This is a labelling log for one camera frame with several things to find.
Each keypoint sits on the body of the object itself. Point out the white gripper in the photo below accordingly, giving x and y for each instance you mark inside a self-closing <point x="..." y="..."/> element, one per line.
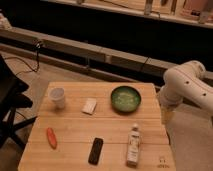
<point x="167" y="106"/>

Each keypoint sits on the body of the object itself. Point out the white plastic bottle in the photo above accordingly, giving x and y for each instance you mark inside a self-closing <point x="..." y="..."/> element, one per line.
<point x="133" y="147"/>

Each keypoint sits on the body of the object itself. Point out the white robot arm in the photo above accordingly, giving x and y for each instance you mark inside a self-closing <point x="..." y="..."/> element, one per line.
<point x="184" y="81"/>

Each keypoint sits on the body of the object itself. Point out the green ceramic bowl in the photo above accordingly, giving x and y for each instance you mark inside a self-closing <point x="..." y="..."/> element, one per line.
<point x="125" y="99"/>

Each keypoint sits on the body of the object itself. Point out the white rectangular sponge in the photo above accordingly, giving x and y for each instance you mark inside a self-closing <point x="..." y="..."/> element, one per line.
<point x="89" y="106"/>

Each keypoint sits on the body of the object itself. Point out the black remote control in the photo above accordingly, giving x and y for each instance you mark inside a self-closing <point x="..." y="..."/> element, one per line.
<point x="95" y="151"/>

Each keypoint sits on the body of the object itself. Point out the orange carrot toy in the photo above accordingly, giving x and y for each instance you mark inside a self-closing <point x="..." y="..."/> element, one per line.
<point x="51" y="138"/>

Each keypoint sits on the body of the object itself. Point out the black office chair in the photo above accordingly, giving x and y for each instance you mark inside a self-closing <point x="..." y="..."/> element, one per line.
<point x="11" y="98"/>

